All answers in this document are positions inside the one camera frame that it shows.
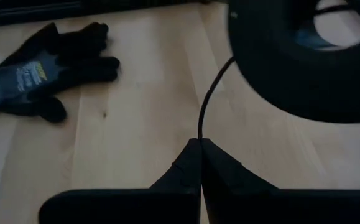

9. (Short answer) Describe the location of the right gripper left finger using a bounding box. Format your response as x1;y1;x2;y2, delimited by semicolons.
38;138;203;224

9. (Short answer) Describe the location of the thin black cord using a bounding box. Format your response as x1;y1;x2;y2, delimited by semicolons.
196;55;236;141

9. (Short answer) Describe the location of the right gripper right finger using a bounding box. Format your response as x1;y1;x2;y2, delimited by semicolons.
201;138;360;224

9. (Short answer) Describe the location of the black grey work glove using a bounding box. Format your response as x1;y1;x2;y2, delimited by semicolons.
0;21;121;124
0;22;62;68

